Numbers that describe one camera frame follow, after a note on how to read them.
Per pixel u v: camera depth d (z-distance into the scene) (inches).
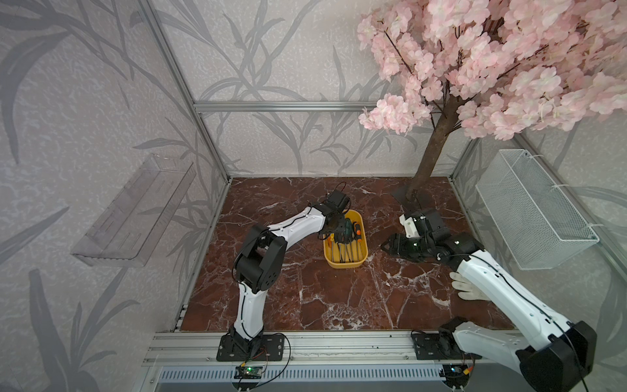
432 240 22.6
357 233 38.0
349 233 38.0
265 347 28.8
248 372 27.8
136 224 27.7
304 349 29.7
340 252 37.4
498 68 21.9
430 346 28.9
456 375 28.6
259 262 20.1
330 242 37.9
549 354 14.5
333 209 29.5
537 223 23.9
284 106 66.0
